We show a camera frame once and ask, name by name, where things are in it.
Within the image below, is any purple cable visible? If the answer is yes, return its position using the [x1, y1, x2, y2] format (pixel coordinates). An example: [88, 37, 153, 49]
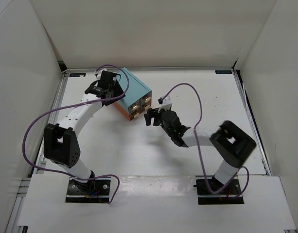
[158, 83, 250, 200]
[22, 64, 130, 203]

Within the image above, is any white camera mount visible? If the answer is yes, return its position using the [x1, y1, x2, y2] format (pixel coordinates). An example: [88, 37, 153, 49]
[94, 70, 102, 80]
[158, 95, 172, 112]

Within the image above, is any teal orange drawer organizer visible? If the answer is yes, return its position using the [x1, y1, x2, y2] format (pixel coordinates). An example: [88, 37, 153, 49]
[114, 67, 152, 121]

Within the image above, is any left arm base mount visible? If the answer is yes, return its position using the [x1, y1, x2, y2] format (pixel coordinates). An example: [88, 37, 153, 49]
[65, 177, 111, 203]

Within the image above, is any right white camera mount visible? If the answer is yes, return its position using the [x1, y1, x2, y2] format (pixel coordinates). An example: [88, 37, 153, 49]
[158, 95, 172, 112]

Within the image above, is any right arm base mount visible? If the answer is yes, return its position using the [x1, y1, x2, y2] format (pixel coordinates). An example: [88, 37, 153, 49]
[192, 173, 244, 205]

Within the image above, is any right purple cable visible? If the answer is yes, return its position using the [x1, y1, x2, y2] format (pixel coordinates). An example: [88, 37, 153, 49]
[158, 83, 250, 200]

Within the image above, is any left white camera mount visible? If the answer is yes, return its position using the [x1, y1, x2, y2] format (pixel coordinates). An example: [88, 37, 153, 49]
[94, 70, 102, 80]

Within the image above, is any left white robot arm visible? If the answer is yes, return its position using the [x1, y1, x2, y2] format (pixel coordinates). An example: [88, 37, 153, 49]
[43, 69, 124, 194]

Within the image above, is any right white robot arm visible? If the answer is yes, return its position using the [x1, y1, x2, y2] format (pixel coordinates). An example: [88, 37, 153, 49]
[144, 108, 256, 194]

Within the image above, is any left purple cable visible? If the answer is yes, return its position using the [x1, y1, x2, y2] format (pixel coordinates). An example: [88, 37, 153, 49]
[22, 64, 130, 203]

